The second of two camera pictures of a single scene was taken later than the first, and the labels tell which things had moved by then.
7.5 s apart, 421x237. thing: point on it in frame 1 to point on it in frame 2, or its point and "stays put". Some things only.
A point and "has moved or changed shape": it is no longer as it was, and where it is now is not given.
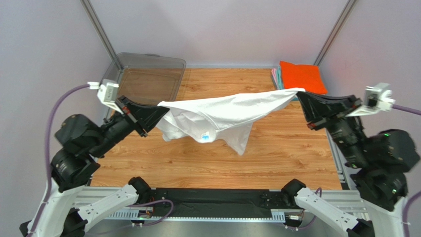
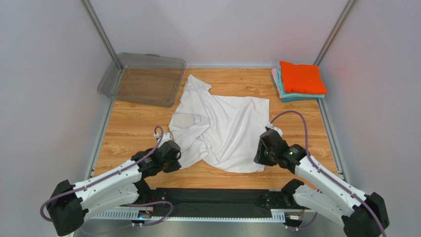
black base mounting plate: x=193 y=203 stays put
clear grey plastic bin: x=146 y=79 stays put
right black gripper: x=333 y=114 to x=263 y=152
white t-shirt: x=227 y=118 has moved or changed shape
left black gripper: x=142 y=116 to x=176 y=165
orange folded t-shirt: x=307 y=77 stays put
